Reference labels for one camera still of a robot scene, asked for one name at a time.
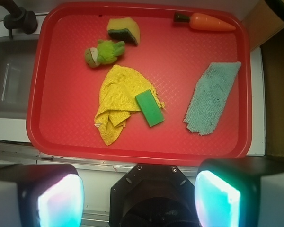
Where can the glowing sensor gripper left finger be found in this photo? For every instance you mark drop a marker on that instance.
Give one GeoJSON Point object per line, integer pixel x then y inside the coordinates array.
{"type": "Point", "coordinates": [50, 195]}

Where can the teal blue cloth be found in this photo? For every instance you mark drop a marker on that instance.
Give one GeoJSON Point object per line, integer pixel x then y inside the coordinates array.
{"type": "Point", "coordinates": [210, 96]}

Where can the yellow woven cloth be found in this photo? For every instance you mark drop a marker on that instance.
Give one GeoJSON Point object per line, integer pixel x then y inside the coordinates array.
{"type": "Point", "coordinates": [117, 100]}

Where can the green rectangular block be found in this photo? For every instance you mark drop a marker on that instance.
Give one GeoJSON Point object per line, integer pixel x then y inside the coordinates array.
{"type": "Point", "coordinates": [149, 108]}

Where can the green plush toy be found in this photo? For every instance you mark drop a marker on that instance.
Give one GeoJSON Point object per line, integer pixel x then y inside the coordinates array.
{"type": "Point", "coordinates": [105, 53]}

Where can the orange toy carrot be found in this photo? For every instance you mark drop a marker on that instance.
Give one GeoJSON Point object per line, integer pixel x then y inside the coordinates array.
{"type": "Point", "coordinates": [204, 22]}

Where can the yellow green sponge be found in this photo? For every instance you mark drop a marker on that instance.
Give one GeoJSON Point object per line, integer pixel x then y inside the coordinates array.
{"type": "Point", "coordinates": [124, 29]}

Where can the grey toy sink basin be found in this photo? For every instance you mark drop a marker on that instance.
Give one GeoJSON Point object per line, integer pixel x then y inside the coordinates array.
{"type": "Point", "coordinates": [17, 57]}

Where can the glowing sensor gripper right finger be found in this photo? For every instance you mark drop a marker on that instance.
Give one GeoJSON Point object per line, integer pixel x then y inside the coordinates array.
{"type": "Point", "coordinates": [242, 192]}

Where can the black toy faucet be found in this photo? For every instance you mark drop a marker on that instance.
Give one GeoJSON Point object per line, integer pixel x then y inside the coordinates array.
{"type": "Point", "coordinates": [18, 18]}

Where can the red plastic tray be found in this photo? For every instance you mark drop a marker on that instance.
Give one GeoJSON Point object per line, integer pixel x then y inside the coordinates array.
{"type": "Point", "coordinates": [64, 95]}

